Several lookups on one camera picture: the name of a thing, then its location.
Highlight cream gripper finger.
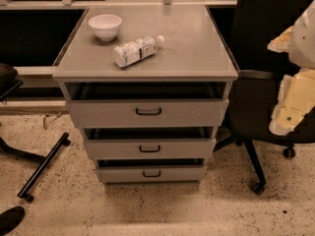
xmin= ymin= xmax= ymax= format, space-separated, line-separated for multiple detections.
xmin=267 ymin=27 xmax=293 ymax=53
xmin=269 ymin=68 xmax=315 ymax=136

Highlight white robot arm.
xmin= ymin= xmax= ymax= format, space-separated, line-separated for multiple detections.
xmin=267 ymin=0 xmax=315 ymax=136

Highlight grey drawer cabinet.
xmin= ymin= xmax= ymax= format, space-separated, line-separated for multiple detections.
xmin=51 ymin=4 xmax=239 ymax=186

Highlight black office chair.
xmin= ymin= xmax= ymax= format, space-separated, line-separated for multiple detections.
xmin=210 ymin=0 xmax=315 ymax=194

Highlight white plastic bottle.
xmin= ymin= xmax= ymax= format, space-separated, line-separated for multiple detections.
xmin=112 ymin=35 xmax=165 ymax=68

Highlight white bowl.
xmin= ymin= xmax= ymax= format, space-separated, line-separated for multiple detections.
xmin=89 ymin=14 xmax=122 ymax=41

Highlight black chair base left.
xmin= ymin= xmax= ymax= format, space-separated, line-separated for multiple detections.
xmin=0 ymin=63 xmax=71 ymax=203

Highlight black shoe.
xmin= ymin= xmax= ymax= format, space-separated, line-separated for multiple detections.
xmin=0 ymin=206 xmax=25 ymax=236

